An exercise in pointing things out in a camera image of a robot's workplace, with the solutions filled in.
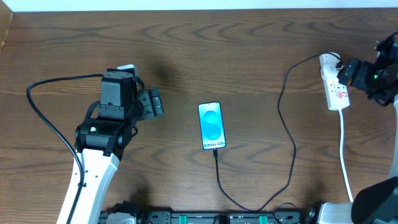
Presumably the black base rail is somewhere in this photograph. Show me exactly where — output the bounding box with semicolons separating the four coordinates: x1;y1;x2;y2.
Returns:
99;202;315;224

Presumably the blue smartphone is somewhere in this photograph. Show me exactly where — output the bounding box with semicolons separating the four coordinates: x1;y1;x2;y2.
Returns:
198;101;226;150

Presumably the white power strip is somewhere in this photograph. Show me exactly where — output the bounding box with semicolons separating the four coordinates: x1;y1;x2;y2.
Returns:
320;63;350;111

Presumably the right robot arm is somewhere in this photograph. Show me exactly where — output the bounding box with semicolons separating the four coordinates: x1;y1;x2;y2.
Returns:
306;37;397;223

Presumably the white USB charger plug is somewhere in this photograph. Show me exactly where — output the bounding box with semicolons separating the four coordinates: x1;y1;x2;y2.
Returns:
319;52;343;80

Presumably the black charger cable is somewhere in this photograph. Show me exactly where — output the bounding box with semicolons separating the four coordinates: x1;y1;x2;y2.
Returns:
213;52;344;213

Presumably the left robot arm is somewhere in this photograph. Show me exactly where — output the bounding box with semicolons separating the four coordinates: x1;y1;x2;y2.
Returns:
57;64;164;223

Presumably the cardboard side panel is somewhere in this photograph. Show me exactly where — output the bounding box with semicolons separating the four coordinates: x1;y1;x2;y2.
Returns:
0;1;14;52

